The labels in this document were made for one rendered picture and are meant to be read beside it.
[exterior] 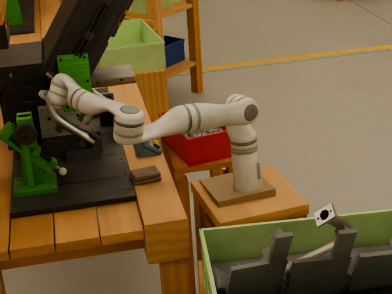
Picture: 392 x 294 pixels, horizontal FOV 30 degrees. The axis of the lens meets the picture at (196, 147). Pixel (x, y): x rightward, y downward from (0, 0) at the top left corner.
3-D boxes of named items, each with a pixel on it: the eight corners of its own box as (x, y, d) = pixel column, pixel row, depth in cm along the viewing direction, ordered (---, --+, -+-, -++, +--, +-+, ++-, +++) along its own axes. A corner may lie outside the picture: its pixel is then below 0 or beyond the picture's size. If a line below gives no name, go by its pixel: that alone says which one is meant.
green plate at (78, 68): (94, 105, 283) (86, 51, 279) (94, 108, 275) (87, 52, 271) (64, 109, 281) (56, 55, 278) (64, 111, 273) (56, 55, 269)
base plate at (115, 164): (108, 91, 346) (107, 87, 345) (136, 200, 248) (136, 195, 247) (17, 102, 339) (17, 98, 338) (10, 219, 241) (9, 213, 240)
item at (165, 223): (135, 98, 371) (132, 70, 365) (191, 258, 237) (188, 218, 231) (107, 101, 369) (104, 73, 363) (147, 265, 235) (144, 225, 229)
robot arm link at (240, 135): (219, 96, 244) (224, 144, 250) (235, 102, 236) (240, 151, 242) (242, 89, 248) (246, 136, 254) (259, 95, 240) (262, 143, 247)
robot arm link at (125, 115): (69, 88, 228) (68, 112, 232) (129, 118, 213) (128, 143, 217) (91, 81, 234) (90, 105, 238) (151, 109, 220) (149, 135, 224)
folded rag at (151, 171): (134, 186, 253) (133, 178, 252) (128, 176, 260) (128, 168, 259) (161, 180, 256) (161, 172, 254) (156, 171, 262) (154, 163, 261)
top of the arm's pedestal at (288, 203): (272, 174, 275) (271, 164, 273) (309, 214, 247) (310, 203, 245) (191, 191, 266) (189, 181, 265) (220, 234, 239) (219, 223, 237)
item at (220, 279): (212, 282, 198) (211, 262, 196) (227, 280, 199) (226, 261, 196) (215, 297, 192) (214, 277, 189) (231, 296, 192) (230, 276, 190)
